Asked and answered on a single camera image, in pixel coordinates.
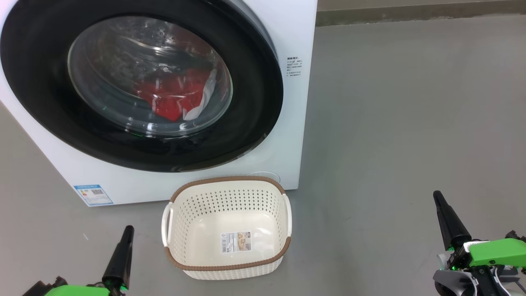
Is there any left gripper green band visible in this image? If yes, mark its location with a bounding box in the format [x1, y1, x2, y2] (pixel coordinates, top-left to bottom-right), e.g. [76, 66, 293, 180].
[23, 225, 135, 296]

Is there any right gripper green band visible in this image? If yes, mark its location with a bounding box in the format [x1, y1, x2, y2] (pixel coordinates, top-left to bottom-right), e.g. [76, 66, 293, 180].
[433, 190, 526, 270]

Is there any red and white garment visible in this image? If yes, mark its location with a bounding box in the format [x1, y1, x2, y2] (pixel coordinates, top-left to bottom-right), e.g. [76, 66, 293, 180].
[134, 68, 217, 122]

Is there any black glass washing machine door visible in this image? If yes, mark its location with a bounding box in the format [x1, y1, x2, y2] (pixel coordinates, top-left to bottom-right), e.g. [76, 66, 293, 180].
[0, 0, 284, 172]

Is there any cream perforated basket brown rim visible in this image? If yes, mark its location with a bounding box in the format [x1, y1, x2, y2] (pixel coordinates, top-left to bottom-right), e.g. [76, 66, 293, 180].
[161, 176, 293, 280]

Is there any printed label sticker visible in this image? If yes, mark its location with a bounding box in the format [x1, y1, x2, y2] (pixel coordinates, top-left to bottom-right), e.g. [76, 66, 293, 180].
[221, 231, 252, 254]

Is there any white front-load washing machine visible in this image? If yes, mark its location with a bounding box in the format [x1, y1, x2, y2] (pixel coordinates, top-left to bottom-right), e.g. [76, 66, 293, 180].
[0, 0, 318, 207]

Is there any blue energy label sticker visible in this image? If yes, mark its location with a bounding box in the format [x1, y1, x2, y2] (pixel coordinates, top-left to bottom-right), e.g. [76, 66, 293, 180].
[74, 184, 113, 206]

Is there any round white filter cover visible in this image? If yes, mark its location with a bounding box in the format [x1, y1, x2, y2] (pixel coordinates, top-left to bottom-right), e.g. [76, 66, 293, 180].
[247, 171, 281, 185]

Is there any dark grey baseboard strip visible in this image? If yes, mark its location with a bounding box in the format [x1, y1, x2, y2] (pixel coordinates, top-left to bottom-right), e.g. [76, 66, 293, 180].
[316, 1, 526, 27]

